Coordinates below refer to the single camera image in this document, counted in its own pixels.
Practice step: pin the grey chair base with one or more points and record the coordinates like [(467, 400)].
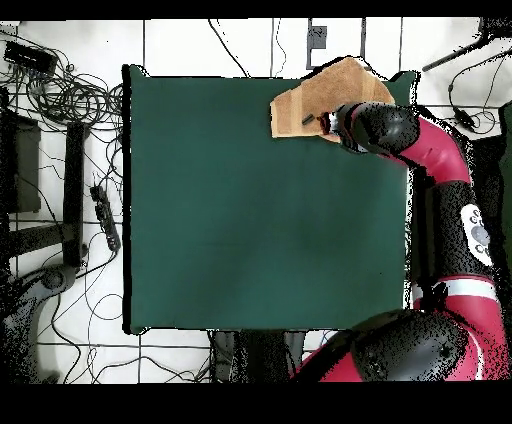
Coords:
[(52, 280)]

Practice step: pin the dark flat panel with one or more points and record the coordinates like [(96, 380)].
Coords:
[(486, 168), (26, 168)]

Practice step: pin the small black rubber pad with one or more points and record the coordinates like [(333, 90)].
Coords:
[(308, 119)]

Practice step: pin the black power strip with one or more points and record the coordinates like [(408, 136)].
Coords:
[(106, 218)]

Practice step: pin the black power adapter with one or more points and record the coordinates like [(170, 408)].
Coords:
[(464, 118)]

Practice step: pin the dark green fabric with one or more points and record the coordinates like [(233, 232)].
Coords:
[(507, 160)]

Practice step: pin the black stand base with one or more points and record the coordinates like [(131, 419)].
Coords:
[(74, 192)]

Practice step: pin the black electronics box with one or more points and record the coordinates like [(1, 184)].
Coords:
[(30, 58)]

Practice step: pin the tan terry towel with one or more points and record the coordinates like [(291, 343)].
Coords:
[(340, 88)]

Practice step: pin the dark green table cloth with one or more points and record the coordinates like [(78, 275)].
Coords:
[(240, 220)]

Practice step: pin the small grey square patch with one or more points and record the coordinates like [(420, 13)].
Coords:
[(316, 38)]

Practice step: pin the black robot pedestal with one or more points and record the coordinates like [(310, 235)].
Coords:
[(256, 356)]

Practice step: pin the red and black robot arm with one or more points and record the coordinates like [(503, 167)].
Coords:
[(436, 152)]

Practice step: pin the black tripod pole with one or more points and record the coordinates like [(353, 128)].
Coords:
[(494, 27)]

